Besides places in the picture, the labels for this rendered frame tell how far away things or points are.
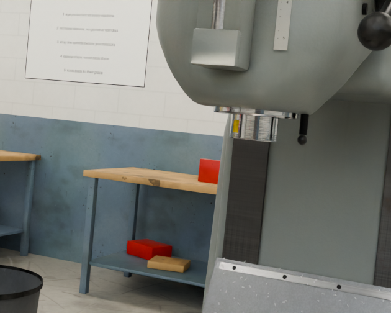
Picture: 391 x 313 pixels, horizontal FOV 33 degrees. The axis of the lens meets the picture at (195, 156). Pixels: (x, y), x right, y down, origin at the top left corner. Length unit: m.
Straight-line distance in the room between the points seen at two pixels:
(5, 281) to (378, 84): 2.31
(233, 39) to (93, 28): 5.22
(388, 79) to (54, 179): 5.23
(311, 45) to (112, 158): 5.02
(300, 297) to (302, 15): 0.56
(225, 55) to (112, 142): 5.03
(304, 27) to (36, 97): 5.48
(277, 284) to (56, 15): 5.08
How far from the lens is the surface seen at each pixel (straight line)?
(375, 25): 0.53
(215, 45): 0.55
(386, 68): 0.75
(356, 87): 0.76
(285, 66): 0.58
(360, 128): 1.02
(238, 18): 0.55
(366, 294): 1.03
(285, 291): 1.05
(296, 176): 1.04
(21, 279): 2.84
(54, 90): 5.90
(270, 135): 0.65
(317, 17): 0.58
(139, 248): 5.08
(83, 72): 5.75
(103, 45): 5.68
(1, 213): 6.24
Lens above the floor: 1.29
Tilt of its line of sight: 3 degrees down
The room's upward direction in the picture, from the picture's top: 5 degrees clockwise
